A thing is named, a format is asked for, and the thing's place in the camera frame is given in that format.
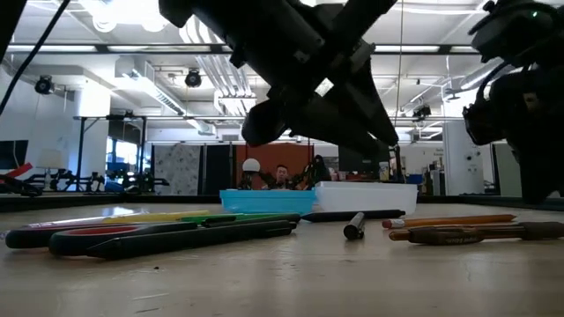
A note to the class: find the yellow pencil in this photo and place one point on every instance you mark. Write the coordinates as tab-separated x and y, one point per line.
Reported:
154	216

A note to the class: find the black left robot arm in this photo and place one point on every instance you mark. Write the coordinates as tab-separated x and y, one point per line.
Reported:
247	26

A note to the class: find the clear plastic supply box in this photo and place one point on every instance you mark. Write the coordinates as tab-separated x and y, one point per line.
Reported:
365	198

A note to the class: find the orange wall panel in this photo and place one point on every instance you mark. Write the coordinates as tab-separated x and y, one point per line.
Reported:
273	154

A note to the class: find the black wall monitor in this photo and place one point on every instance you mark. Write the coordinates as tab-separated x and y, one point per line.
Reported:
13	154

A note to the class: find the background black robot arm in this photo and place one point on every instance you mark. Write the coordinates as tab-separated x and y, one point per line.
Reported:
136	181
315	171

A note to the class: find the person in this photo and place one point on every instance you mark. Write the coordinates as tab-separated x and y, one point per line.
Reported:
281	174

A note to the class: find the orange pencil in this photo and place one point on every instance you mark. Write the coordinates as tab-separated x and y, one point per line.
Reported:
454	219

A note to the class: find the grey speckled panel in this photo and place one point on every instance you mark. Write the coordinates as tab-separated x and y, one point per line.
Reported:
176	169

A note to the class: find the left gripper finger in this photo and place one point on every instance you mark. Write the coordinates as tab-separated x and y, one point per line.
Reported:
357	123
264	125

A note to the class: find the white globe lamp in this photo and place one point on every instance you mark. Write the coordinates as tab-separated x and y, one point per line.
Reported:
251	165

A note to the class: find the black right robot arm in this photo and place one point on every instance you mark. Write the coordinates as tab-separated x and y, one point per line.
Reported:
533	141

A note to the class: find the black tall frame stand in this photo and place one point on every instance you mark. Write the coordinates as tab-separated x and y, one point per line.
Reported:
80	149

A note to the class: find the green marker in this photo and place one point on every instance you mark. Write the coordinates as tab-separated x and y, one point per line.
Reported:
194	217

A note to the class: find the brown pen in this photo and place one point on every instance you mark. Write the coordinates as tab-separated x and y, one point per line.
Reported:
445	237

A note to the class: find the black ceiling spotlight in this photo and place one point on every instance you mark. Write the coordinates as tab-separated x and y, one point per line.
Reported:
421	112
193	78
44	84

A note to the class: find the blue plastic box lid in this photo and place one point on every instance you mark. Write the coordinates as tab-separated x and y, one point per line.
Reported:
264	202

